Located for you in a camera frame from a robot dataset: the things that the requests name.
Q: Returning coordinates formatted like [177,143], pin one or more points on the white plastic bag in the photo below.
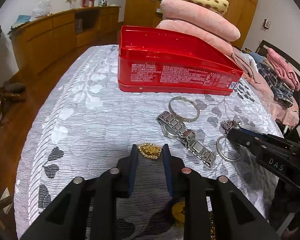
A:
[42,9]

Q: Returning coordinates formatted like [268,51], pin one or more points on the long wooden sideboard cabinet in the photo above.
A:
[39,43]

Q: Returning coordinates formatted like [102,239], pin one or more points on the gold round medallion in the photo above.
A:
[178,212]

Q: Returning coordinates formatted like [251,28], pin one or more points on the yellow brown-spotted blanket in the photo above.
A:
[219,6]

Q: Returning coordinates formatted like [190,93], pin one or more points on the pink folded quilt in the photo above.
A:
[200,17]
[190,29]

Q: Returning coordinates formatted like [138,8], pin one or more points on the pink bed sheet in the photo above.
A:
[278,112]

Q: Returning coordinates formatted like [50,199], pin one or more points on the plain silver ring bangle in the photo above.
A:
[227,150]

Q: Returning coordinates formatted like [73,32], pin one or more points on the gold ornate brooch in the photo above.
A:
[150,150]

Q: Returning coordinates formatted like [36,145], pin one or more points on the lower pink folded quilt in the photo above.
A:
[190,29]

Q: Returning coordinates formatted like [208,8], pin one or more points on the blue cloth on sideboard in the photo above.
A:
[21,20]

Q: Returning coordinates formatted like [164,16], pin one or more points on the white electric kettle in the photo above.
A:
[99,3]

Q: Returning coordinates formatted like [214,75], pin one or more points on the pink folded clothes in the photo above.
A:
[283,70]

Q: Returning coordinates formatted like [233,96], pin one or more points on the silver metal wristwatch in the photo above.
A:
[175,129]

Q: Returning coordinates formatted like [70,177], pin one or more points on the red tin box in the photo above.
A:
[159,60]

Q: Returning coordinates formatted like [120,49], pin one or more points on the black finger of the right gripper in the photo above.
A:
[249,142]
[271,139]

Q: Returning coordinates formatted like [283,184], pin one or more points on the wooden coat stand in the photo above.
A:
[10,92]

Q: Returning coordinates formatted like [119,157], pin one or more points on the white grey floral bedspread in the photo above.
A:
[87,124]

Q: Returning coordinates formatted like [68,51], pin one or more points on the plaid blue shirt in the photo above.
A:
[281,92]

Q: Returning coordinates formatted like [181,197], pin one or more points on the dark wooden headboard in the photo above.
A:
[262,50]

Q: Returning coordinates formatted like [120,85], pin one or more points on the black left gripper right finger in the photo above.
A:
[213,203]

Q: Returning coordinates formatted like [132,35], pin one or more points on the upper pink folded quilt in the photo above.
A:
[200,17]

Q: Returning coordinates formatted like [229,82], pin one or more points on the wall thermostat switch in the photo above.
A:
[266,24]

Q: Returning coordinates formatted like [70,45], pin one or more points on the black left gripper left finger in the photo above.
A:
[83,201]

